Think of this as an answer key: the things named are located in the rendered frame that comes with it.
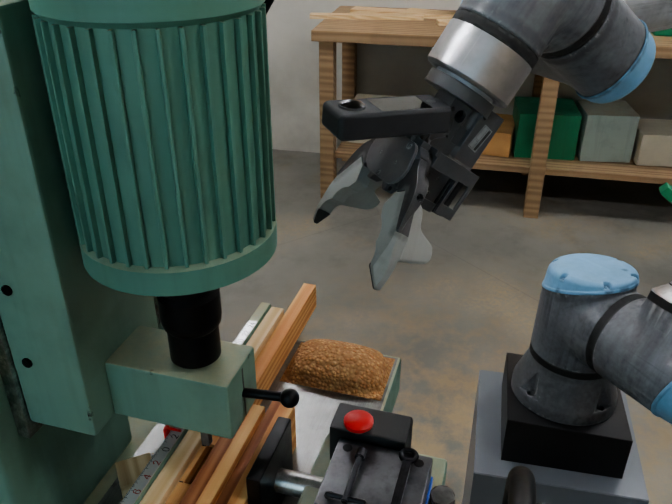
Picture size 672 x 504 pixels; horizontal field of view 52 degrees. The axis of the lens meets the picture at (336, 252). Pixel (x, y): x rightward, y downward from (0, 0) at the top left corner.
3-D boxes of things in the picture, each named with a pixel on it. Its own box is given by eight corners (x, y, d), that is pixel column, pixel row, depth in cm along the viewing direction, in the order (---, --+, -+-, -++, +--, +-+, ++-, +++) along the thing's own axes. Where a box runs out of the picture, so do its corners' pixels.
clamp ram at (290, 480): (320, 558, 68) (319, 495, 64) (250, 540, 70) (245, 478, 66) (344, 489, 76) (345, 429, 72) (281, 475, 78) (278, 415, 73)
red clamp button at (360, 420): (369, 438, 68) (369, 430, 67) (340, 432, 68) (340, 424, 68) (376, 418, 70) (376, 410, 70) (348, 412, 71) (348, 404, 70)
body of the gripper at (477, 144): (447, 228, 68) (518, 123, 66) (386, 194, 63) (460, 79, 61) (410, 198, 74) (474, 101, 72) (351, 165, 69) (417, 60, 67)
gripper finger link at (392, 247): (433, 302, 63) (448, 211, 66) (388, 282, 60) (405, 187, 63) (409, 304, 66) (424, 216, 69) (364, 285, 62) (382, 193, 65)
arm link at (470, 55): (488, 29, 59) (431, 10, 66) (456, 79, 60) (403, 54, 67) (548, 80, 64) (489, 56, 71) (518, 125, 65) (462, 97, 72)
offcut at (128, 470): (161, 497, 88) (157, 475, 86) (125, 509, 86) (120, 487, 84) (153, 473, 92) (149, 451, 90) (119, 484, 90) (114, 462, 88)
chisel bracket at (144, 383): (234, 452, 70) (227, 387, 66) (113, 424, 74) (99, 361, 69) (261, 404, 76) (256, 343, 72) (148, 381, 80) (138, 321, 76)
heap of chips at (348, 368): (380, 401, 89) (381, 378, 87) (279, 381, 93) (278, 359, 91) (395, 359, 97) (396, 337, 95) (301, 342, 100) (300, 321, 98)
